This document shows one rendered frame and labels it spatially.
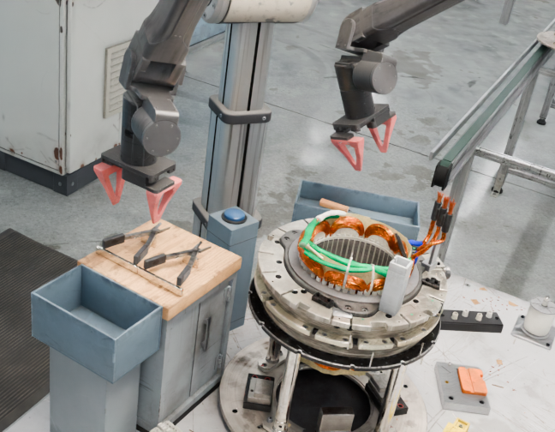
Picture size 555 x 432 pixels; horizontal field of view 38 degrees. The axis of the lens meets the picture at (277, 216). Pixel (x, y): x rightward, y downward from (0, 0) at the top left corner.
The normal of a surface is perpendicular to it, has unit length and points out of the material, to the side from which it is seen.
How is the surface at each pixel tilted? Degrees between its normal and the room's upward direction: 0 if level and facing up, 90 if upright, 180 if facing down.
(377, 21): 67
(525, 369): 0
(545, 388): 0
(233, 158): 90
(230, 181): 90
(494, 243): 0
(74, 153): 90
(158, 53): 117
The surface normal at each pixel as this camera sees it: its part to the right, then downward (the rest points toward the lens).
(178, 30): 0.25, 0.84
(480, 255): 0.14, -0.86
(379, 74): 0.52, 0.24
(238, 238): 0.67, 0.45
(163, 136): 0.43, 0.51
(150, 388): -0.53, 0.36
